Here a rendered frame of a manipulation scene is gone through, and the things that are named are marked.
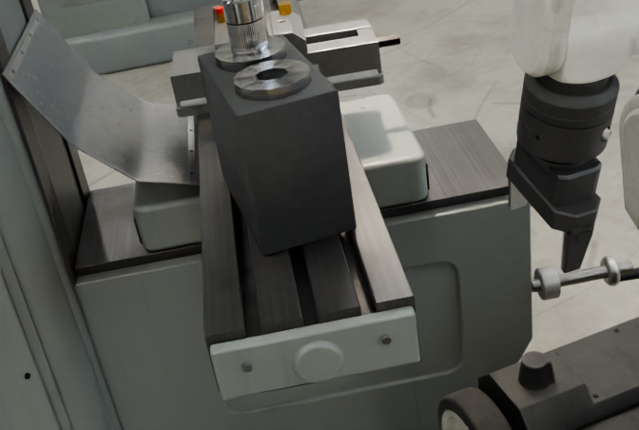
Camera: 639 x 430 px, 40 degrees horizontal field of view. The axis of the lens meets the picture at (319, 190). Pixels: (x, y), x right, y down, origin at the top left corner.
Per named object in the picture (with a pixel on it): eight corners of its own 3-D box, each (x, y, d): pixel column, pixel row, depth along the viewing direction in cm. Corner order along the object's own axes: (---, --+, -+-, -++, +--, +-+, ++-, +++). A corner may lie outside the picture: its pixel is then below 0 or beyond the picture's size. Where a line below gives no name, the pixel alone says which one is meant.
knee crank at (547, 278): (637, 267, 165) (639, 242, 162) (652, 285, 159) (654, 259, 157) (526, 289, 164) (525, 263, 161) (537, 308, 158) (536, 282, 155)
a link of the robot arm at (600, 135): (627, 219, 88) (652, 125, 80) (545, 245, 86) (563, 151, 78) (558, 147, 97) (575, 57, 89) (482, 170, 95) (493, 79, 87)
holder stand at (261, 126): (304, 156, 125) (282, 24, 115) (358, 228, 106) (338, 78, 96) (223, 179, 122) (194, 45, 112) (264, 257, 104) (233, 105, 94)
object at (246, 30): (224, 49, 109) (216, 5, 106) (257, 38, 111) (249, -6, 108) (242, 58, 106) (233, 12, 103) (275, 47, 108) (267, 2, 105)
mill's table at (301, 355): (298, 19, 203) (293, -14, 199) (427, 364, 95) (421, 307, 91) (200, 36, 202) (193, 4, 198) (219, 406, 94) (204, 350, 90)
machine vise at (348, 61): (372, 52, 156) (365, -7, 151) (385, 84, 143) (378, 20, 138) (181, 84, 156) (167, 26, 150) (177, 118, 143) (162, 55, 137)
